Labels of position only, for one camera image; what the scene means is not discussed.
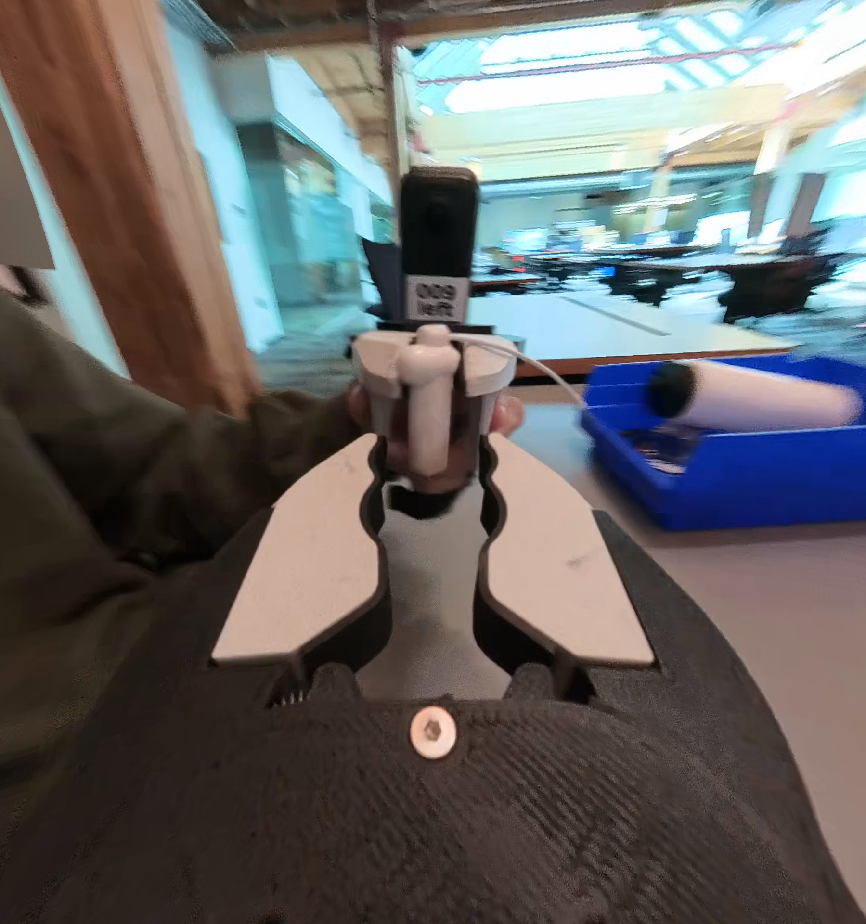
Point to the black office chair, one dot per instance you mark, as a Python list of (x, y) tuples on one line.
[(382, 281)]

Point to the person's left hand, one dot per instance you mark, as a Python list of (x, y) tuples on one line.
[(508, 415)]

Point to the wide wooden pillar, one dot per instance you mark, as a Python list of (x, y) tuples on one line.
[(115, 180)]

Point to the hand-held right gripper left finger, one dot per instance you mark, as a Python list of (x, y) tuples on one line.
[(310, 570)]

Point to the blue plastic bin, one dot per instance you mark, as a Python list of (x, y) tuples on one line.
[(750, 491)]

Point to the white cylinder with black cap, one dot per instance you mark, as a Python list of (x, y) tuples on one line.
[(765, 397)]

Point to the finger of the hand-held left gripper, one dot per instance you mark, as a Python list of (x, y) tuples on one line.
[(378, 368), (490, 368)]

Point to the small dark item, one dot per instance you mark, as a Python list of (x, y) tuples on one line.
[(660, 447)]

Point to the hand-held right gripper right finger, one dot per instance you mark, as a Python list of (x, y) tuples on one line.
[(563, 577)]

